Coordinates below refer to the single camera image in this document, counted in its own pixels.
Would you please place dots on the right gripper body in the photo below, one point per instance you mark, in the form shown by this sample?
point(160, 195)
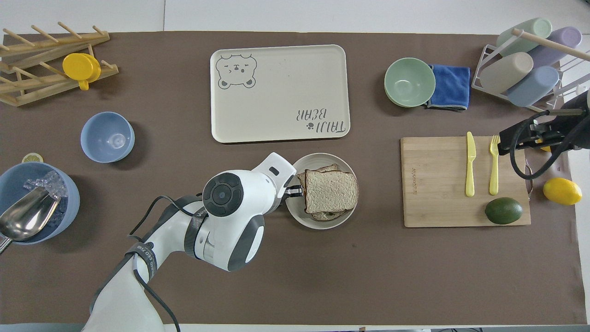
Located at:
point(581, 124)

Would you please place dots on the bread slice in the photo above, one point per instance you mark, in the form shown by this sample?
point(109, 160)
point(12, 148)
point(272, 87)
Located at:
point(329, 190)
point(325, 216)

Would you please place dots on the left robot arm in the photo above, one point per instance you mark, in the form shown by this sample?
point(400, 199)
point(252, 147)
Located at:
point(230, 216)

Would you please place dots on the cream round plate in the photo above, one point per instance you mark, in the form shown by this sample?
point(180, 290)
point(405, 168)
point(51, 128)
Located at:
point(318, 161)

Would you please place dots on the grey-blue cup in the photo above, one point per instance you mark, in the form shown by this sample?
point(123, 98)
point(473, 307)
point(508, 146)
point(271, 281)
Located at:
point(534, 86)

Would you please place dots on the yellow lemon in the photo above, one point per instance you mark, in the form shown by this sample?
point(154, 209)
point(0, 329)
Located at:
point(562, 191)

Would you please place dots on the purple cup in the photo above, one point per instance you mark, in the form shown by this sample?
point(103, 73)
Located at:
point(560, 44)

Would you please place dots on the wooden rod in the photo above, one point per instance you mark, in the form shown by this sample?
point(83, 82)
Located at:
point(553, 44)

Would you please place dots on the beige cup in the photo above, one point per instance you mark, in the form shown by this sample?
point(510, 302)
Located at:
point(507, 71)

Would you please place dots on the yellow plastic fork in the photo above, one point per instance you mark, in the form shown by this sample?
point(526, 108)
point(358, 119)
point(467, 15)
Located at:
point(494, 170)

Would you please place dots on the green cup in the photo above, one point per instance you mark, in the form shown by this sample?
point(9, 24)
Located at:
point(530, 32)

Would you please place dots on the green avocado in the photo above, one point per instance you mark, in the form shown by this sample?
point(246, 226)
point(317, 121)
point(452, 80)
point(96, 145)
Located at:
point(503, 210)

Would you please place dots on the yellow plastic knife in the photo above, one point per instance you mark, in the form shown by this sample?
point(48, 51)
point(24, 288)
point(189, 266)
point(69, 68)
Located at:
point(470, 166)

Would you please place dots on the blue cloth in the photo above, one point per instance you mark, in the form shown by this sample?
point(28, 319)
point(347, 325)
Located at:
point(451, 85)

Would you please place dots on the wooden cutting board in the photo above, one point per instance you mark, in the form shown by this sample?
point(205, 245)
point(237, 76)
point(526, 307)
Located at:
point(433, 184)

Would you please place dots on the green bowl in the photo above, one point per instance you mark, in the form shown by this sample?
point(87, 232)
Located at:
point(409, 82)

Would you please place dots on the cream tray with bear print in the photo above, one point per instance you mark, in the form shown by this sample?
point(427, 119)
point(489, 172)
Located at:
point(276, 92)

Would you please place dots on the blue bowl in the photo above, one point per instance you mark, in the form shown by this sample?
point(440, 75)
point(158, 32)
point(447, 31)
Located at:
point(107, 137)

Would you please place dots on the yellow cup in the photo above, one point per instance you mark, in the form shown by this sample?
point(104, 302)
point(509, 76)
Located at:
point(80, 67)

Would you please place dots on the large blue ice bucket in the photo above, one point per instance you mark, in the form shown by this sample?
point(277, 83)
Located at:
point(69, 198)

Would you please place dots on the clear ice cubes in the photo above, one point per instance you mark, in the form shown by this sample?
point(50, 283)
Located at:
point(53, 182)

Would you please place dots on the wooden dish rack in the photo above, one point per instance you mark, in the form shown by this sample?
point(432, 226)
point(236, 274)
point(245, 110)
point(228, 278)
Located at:
point(46, 78)

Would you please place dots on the lemon slice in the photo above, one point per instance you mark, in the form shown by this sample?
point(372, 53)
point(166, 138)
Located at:
point(32, 157)

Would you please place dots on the metal scoop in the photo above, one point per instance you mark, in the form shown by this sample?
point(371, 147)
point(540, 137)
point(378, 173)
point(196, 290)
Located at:
point(25, 216)

